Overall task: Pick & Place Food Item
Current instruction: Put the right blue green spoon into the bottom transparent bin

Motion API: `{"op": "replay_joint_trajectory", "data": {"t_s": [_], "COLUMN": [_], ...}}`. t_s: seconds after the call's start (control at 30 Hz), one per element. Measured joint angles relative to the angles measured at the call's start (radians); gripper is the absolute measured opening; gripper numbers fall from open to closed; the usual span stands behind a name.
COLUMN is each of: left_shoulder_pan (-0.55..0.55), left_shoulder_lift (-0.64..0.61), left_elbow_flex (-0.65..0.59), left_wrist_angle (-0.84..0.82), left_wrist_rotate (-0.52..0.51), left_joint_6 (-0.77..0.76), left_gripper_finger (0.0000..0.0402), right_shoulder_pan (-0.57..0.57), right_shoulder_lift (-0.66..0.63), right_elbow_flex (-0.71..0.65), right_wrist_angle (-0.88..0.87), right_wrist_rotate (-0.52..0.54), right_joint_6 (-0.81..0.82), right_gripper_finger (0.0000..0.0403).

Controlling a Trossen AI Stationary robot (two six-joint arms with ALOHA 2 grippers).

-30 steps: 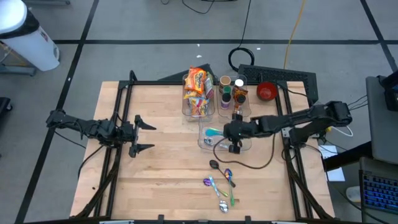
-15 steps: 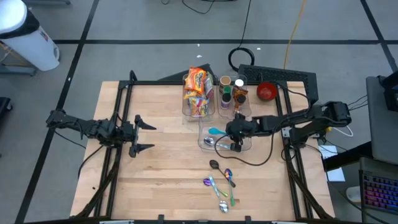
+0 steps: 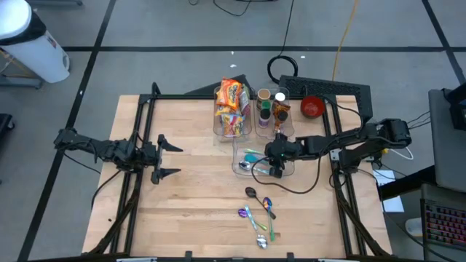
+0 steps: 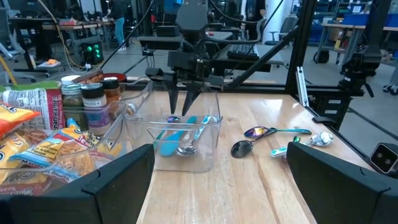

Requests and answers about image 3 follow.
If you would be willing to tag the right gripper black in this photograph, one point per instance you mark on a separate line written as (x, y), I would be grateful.
(282, 151)

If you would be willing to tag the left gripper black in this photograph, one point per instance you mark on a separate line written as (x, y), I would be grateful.
(148, 154)

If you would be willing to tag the green spoon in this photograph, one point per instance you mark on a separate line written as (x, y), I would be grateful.
(255, 151)

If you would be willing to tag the small black-lid spice jar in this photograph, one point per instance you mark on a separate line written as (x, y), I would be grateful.
(265, 114)

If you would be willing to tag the green-lid jar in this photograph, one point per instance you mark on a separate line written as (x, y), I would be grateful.
(266, 105)

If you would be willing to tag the rainbow spoon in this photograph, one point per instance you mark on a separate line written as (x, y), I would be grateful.
(267, 203)

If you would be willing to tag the white-lid spice jar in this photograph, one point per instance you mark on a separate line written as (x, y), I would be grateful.
(280, 96)

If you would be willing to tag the blue-edged ramen packet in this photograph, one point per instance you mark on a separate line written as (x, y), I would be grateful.
(233, 125)

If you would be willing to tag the red ramen packet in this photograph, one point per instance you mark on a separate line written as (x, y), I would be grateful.
(245, 108)

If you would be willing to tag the tan-lid jar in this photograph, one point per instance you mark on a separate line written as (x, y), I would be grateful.
(263, 94)

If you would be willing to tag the green-edged ramen packet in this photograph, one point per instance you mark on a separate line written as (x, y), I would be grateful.
(245, 91)

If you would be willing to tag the yellow ramen packet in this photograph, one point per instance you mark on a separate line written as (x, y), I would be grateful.
(222, 110)

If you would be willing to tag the purple spoon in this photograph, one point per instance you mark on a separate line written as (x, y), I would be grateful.
(242, 213)

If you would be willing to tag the orange ramen packet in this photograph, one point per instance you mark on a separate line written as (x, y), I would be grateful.
(228, 92)

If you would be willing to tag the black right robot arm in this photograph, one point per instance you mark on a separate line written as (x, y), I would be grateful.
(346, 140)

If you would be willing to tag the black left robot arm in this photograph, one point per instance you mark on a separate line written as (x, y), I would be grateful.
(94, 147)

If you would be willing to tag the clear plastic bin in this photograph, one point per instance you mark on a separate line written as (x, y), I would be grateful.
(262, 134)
(217, 129)
(240, 145)

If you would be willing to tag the red bowl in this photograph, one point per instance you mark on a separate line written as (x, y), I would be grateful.
(312, 107)

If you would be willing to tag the black desk leg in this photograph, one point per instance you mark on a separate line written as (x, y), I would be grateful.
(400, 185)

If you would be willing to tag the white paper sheet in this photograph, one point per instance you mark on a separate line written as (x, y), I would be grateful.
(395, 205)

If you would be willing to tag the white computer mouse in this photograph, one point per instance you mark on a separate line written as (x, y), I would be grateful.
(413, 226)

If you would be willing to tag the grey metal stand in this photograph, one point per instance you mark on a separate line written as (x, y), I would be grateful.
(25, 83)

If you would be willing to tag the black caster base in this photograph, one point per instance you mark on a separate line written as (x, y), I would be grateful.
(5, 125)

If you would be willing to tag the white trash can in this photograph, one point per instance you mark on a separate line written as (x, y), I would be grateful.
(36, 54)

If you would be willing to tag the backlit keyboard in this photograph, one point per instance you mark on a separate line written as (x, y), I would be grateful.
(444, 225)

